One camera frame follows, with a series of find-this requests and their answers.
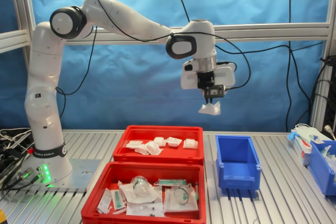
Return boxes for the open-front blue plastic bin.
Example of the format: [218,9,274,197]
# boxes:
[215,134,262,190]

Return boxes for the loose blue face masks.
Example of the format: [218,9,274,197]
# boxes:
[287,123,322,143]

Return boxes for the narrow white sterile pack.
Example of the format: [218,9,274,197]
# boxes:
[97,187,113,214]

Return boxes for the short aluminium side beam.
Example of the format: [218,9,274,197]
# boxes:
[0,29,29,53]

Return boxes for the white packs in bin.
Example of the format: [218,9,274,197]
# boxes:
[318,144,336,162]

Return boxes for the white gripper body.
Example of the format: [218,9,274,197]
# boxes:
[180,60,236,90]

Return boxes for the white plug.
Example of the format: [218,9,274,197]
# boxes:
[324,125,336,141]

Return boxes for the horizontal aluminium frame beam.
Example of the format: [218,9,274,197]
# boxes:
[31,23,331,43]

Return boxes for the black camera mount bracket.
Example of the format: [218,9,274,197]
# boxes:
[197,71,216,90]

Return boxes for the blue backdrop sheet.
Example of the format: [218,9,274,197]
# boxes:
[0,0,336,132]

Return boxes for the red crate holding bandage packs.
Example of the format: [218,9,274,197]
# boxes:
[112,125,205,166]

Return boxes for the short green syringe pack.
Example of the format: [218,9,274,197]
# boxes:
[111,189,127,210]

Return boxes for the packed mask with green ring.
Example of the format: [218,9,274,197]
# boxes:
[164,184,200,212]
[119,175,162,204]

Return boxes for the flat printed paper pack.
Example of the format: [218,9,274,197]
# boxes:
[126,202,166,217]

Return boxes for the white box with gloves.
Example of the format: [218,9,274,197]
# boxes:
[291,131,313,166]

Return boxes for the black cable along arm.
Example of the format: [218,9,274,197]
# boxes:
[55,0,251,119]

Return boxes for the black equipment rack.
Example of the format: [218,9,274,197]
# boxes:
[321,55,336,141]

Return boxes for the blue bin holding white packs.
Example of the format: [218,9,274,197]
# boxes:
[307,140,336,196]

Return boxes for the long green syringe pack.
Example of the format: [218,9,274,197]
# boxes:
[154,178,188,187]

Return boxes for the printed white bandage pack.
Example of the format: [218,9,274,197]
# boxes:
[165,136,183,147]

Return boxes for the tangle of cables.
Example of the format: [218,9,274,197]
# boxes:
[0,128,36,192]

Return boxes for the red crate holding medical supplies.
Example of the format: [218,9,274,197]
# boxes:
[80,161,207,224]

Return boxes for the flat white paper pack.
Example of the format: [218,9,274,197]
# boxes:
[125,140,144,149]

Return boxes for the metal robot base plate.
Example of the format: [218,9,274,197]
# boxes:
[22,158,102,192]

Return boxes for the vertical black cable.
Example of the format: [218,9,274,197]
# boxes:
[285,0,312,132]

